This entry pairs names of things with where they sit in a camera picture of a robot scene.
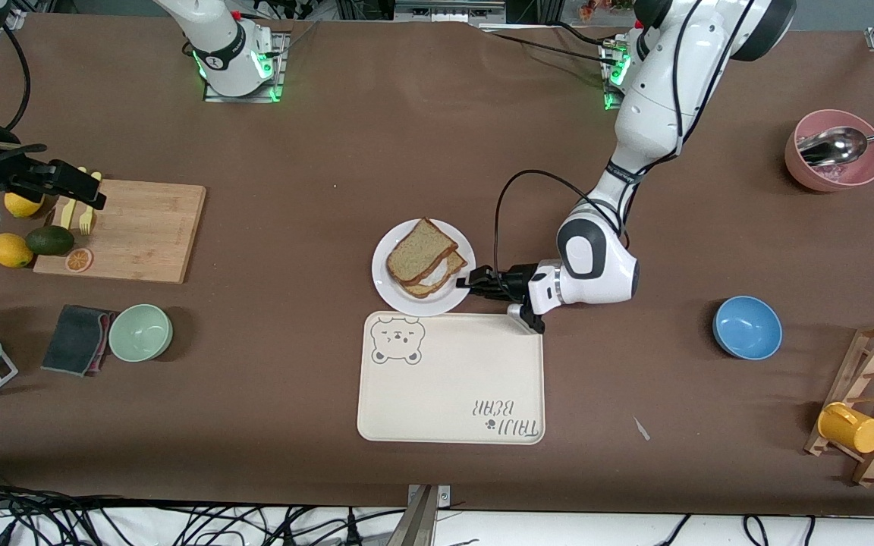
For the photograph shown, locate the fried egg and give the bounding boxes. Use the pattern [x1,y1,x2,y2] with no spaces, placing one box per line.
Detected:
[418,258,453,287]

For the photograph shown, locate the plain brown bread slice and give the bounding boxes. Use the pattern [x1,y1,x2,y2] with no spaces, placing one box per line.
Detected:
[386,218,459,283]

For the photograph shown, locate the white round plate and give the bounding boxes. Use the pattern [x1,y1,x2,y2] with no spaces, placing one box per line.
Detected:
[372,218,476,317]

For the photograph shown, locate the yellow plastic knife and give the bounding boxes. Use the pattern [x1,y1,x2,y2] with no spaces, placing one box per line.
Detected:
[60,167,87,231]

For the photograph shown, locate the yellow plastic fork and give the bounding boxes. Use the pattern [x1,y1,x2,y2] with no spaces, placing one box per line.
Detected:
[79,172,102,235]

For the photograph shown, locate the yellow lemon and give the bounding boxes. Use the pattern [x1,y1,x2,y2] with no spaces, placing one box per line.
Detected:
[0,233,34,268]
[4,192,45,219]

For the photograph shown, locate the green avocado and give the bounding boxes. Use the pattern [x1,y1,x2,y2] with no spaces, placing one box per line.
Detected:
[25,225,75,257]

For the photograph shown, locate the wooden cutting board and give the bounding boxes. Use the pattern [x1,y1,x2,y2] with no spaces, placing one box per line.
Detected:
[33,177,208,285]

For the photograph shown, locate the cream tray with bear print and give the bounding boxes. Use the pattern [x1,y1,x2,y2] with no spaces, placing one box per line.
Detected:
[357,312,545,445]

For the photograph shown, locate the dark grey folded cloth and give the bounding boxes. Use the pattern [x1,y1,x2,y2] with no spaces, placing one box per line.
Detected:
[40,304,115,377]

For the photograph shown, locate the pale green bowl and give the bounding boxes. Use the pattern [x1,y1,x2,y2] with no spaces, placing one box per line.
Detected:
[108,303,174,362]

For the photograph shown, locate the blue bowl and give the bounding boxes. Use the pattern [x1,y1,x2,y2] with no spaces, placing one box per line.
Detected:
[712,296,783,361]

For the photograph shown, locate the grey metal box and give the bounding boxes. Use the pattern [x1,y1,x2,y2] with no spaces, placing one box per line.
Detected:
[394,0,508,24]

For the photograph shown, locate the pink bowl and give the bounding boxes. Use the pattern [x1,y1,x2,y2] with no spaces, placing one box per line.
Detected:
[784,109,874,193]

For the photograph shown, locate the metal spoon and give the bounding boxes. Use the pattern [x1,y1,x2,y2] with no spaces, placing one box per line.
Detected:
[797,124,874,168]

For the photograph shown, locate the yellow mug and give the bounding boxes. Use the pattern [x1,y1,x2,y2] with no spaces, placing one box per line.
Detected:
[817,402,874,454]

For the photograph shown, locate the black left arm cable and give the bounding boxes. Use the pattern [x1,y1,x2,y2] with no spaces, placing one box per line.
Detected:
[493,0,758,275]

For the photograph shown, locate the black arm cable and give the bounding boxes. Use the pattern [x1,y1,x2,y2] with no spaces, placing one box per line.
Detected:
[493,0,758,275]
[0,27,49,183]

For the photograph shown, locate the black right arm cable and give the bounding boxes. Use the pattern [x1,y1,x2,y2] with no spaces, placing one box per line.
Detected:
[0,27,49,183]

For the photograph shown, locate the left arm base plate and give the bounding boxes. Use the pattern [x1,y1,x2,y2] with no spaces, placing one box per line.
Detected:
[600,38,635,113]

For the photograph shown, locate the black cable on table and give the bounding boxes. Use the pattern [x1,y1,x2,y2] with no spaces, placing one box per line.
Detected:
[483,23,614,63]

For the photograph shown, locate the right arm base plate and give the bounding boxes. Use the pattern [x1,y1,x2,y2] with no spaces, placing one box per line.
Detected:
[203,30,291,103]

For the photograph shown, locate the metal bracket at table edge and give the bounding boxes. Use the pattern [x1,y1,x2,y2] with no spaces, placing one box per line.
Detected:
[388,484,451,546]

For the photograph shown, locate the black cable bundle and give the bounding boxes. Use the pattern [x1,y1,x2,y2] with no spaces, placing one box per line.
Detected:
[0,466,385,546]

